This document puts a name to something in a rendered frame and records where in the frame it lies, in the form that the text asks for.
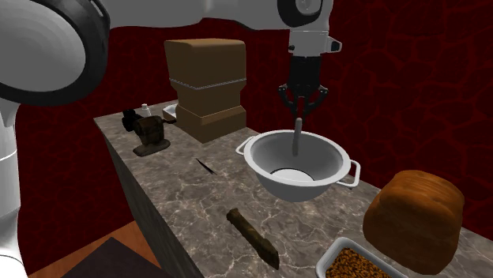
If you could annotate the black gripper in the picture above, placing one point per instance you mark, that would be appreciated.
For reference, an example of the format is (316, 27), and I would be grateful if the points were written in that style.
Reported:
(305, 73)

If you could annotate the grey stick utensil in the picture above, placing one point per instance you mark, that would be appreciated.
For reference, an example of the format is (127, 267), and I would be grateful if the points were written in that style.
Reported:
(296, 138)

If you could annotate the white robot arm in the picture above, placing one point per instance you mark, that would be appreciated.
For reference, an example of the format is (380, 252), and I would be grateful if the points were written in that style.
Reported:
(46, 50)

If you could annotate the tall brown box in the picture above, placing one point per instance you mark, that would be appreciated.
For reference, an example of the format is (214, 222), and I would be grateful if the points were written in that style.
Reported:
(208, 77)

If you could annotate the thin black pen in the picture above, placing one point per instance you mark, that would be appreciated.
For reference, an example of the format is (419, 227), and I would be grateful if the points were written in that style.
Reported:
(206, 166)

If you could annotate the small white tray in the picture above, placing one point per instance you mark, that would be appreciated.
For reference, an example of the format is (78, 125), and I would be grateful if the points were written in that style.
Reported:
(169, 111)

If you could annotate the brown wooden stick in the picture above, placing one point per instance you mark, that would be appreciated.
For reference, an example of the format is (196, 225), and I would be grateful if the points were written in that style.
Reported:
(252, 237)

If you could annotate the small white bottle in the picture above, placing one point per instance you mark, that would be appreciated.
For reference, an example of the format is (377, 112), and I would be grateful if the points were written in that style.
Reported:
(146, 111)

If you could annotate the brown bread loaf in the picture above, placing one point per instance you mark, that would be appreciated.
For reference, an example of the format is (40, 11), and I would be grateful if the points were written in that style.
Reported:
(414, 219)

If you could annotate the white tray of brown grains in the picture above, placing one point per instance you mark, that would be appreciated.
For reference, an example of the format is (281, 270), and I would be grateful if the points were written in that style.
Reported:
(352, 263)

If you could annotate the small black object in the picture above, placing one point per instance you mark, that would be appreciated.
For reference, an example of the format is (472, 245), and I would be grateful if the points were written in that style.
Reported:
(129, 119)

